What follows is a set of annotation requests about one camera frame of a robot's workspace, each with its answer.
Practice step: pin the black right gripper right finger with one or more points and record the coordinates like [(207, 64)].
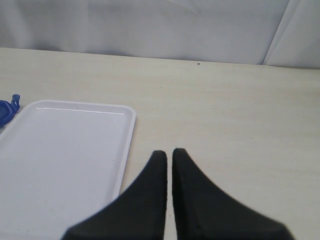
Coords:
[(203, 211)]

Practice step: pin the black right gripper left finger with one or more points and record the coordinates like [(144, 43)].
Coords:
[(139, 213)]

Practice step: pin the blue plastic container lid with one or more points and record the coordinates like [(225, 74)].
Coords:
[(9, 109)]

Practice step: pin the white rectangular plastic tray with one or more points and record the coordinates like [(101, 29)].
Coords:
[(60, 163)]

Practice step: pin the white backdrop curtain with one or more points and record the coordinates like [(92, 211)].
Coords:
[(263, 32)]

